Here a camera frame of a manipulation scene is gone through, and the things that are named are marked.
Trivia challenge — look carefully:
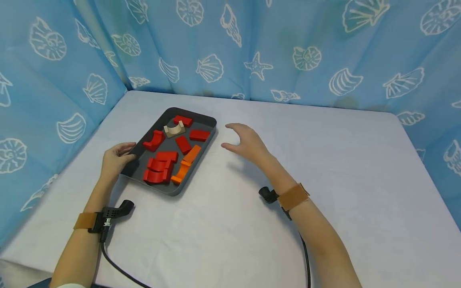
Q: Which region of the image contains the person's right hand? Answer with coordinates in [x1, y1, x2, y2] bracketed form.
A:
[220, 123, 275, 169]

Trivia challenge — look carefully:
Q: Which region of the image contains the person's left hand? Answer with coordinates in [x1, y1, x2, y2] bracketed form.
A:
[99, 142, 138, 183]

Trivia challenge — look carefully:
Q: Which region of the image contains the dark grey tray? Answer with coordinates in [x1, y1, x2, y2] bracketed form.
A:
[120, 107, 217, 197]

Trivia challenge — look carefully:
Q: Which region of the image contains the person's right forearm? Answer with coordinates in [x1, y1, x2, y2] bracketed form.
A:
[264, 156, 363, 288]

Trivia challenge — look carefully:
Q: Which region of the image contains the person's left forearm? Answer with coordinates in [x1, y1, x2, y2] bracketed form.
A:
[49, 178, 119, 288]

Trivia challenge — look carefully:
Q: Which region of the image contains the pile of red wooden blocks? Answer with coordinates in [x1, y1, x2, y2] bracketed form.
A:
[142, 115, 211, 185]

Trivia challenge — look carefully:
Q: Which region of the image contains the orange rectangular wooden block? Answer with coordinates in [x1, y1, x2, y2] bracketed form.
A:
[182, 145, 202, 164]

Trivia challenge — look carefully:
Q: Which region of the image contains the beige wooden arch block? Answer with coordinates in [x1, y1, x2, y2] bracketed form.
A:
[163, 121, 186, 139]

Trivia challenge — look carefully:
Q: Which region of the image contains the black wrist band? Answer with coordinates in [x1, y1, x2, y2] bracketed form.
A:
[259, 183, 313, 288]
[73, 200, 152, 288]

